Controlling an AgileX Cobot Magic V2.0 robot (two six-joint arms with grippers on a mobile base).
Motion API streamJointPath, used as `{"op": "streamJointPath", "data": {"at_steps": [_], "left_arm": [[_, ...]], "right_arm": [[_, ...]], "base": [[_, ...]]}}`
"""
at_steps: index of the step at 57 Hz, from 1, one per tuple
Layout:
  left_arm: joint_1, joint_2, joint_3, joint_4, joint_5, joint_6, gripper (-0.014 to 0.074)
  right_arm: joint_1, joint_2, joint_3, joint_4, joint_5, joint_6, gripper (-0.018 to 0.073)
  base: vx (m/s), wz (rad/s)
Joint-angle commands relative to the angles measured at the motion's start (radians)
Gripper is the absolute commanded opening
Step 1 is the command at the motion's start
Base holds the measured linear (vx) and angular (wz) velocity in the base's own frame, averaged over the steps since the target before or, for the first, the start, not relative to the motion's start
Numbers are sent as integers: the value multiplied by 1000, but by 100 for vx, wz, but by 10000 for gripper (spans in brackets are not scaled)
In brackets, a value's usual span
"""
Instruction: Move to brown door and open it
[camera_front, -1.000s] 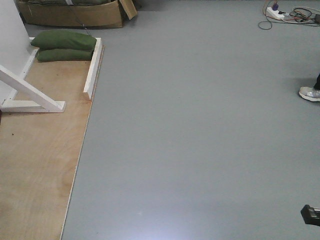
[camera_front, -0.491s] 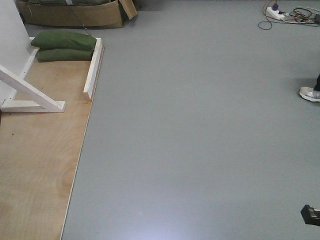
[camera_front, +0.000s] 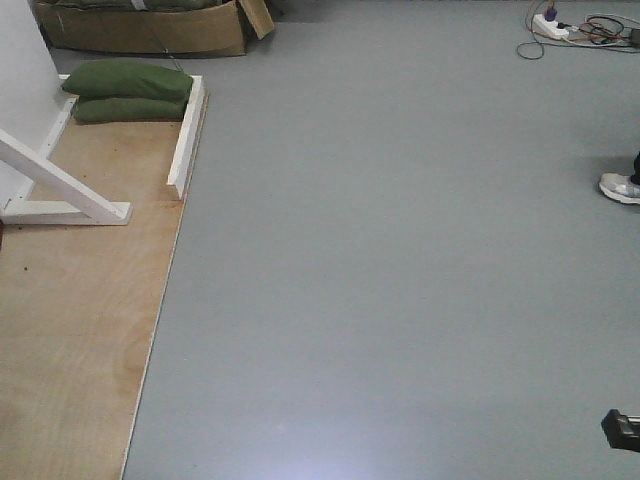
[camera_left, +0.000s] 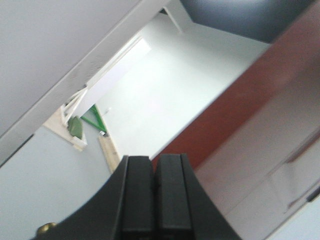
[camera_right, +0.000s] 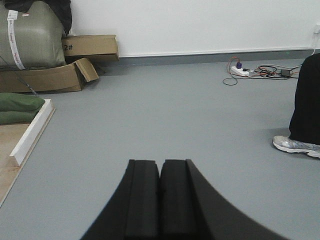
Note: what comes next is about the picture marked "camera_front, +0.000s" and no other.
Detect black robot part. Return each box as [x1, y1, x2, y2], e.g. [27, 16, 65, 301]
[601, 409, 640, 453]

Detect white diagonal brace far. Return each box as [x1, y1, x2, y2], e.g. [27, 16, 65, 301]
[1, 131, 133, 226]

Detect lower green sandbag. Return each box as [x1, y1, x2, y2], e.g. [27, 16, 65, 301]
[73, 97, 187, 123]

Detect green sandbag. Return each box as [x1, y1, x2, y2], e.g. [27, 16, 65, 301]
[73, 97, 187, 123]
[62, 59, 193, 101]

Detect plywood base board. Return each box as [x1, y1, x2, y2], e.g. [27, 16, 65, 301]
[1, 122, 185, 479]

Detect cardboard box with sandbags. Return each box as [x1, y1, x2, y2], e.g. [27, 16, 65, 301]
[34, 1, 275, 56]

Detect upper green sandbag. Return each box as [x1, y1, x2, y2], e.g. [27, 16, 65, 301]
[62, 59, 193, 101]

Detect white sneaker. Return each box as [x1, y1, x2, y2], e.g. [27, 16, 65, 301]
[599, 173, 640, 205]

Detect white power strip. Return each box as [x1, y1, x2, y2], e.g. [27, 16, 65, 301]
[531, 14, 570, 41]

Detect black trouser leg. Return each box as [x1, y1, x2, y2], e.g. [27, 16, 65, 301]
[630, 153, 640, 185]

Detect white edge rail far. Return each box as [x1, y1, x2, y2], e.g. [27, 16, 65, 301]
[166, 75, 208, 200]

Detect black tension cable with turnbuckle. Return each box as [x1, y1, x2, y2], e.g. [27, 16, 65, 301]
[134, 9, 189, 76]

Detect white wall panel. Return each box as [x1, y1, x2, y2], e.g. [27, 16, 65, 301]
[1, 1, 75, 217]

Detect tangled cables on floor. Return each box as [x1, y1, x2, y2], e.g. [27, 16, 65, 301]
[516, 0, 640, 62]

